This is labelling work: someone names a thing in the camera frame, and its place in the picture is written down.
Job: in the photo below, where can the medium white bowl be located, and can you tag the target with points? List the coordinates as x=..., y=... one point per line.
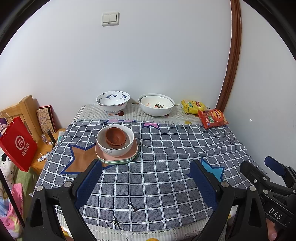
x=115, y=151

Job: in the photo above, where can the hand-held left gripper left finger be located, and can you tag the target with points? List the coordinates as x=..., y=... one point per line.
x=89, y=183

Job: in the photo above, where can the white patterned cloth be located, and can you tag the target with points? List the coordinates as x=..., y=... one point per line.
x=7, y=171

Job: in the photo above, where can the pink plate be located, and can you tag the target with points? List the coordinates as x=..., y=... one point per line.
x=100, y=153

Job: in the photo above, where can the white light switch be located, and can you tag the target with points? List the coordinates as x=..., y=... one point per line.
x=111, y=19

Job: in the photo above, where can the grey checked star cloth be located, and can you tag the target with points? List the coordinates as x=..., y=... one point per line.
x=150, y=185

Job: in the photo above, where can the pink cloth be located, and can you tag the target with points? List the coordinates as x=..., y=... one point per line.
x=16, y=197

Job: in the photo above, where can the brown wooden door frame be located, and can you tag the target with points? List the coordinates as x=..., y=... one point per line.
x=232, y=58

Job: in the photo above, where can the person's right hand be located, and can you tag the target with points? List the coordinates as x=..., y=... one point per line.
x=271, y=231

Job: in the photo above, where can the black tube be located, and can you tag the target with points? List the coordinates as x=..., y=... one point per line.
x=51, y=136

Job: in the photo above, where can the green cloth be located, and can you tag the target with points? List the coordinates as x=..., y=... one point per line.
x=25, y=180

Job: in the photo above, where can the white bowl blue crane print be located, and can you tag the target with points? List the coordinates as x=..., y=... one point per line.
x=112, y=106

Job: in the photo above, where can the large white bowl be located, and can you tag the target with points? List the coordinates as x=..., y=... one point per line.
x=157, y=112

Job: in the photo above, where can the green plate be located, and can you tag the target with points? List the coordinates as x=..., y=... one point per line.
x=115, y=163

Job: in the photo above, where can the white printed tablecloth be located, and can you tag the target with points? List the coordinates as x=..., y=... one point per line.
x=92, y=111

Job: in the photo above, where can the blue plate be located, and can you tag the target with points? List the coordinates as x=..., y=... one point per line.
x=134, y=156

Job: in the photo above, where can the yellow chips bag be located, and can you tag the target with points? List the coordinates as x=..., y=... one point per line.
x=193, y=106

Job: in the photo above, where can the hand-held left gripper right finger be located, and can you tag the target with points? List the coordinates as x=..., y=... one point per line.
x=204, y=183

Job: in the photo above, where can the wooden side table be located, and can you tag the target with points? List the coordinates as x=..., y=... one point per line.
x=38, y=165

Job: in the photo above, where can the small glass bottle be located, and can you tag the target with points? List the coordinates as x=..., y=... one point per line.
x=44, y=138

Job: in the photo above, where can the red chips bag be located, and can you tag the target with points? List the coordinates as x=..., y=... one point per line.
x=212, y=118

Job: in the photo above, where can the red paper bag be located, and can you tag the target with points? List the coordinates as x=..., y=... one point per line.
x=18, y=143

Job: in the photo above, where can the small brown clay bowl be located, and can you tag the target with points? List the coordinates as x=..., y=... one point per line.
x=114, y=134
x=123, y=142

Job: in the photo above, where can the white bowl orange print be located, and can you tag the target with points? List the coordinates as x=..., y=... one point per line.
x=155, y=102

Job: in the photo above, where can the brown illustrated book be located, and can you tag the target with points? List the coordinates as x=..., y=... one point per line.
x=45, y=119

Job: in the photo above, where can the white ointment tube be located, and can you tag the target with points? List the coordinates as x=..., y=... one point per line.
x=42, y=158

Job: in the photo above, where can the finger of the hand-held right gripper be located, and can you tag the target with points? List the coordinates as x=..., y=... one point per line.
x=251, y=170
x=274, y=165

